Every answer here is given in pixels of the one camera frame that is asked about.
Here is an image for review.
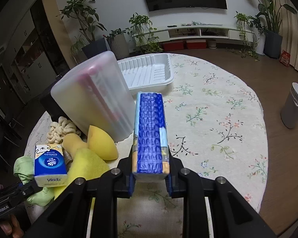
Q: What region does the green cloth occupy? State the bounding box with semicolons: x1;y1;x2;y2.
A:
13;156;54;207

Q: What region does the blue Vinda tissue pack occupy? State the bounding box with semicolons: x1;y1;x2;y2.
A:
34;143;68;187

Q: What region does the yellow rectangular sponge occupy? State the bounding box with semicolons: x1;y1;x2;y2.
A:
54;148;109;199

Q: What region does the tan gourd makeup sponge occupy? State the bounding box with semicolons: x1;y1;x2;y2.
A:
62;133;88;158

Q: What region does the orange teardrop makeup sponge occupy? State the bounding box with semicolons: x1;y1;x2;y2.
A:
87;125;118;161

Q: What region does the cream knotted rope toy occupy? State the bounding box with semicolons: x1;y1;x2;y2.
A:
47;117;81;144

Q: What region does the light blue cartoon tissue pack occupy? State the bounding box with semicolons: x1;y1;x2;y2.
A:
132;92;170;183

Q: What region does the translucent plastic container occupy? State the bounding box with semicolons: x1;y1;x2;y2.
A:
50;51;135;142

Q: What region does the yellow sponge block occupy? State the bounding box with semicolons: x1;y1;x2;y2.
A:
86;198;95;238

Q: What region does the person's hand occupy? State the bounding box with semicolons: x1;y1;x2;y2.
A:
0;214;24;238

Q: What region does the grey white trash bin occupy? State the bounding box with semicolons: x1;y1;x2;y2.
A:
281;82;298;129

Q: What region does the white cabinet shelving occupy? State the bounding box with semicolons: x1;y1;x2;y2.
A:
2;11;56;103

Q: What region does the white plastic tray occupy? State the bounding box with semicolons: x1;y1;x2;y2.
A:
118;53;174;96

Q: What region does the red sign on floor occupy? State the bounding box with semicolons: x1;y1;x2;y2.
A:
279;50;291;67

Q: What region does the red box right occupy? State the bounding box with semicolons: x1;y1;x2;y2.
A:
186;39;207;49

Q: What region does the red box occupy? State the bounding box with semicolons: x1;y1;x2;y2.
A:
186;39;207;49
163;40;184;52

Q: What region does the red box left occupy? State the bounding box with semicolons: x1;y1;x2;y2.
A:
163;40;184;52

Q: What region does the plant in ribbed grey pot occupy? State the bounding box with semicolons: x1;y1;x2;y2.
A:
103;28;130;60

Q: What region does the white TV console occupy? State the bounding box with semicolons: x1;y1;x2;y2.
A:
139;24;255;43

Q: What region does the small plant by console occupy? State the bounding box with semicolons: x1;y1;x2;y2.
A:
235;12;265;62

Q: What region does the beige curtain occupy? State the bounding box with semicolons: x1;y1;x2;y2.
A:
279;8;298;71

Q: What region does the trailing green plant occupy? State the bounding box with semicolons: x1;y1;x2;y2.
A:
126;12;163;54

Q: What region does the large leaf plant dark pot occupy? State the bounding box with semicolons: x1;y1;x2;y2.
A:
233;0;298;60

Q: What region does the tall plant in dark pot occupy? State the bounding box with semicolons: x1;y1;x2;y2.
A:
60;0;106;59

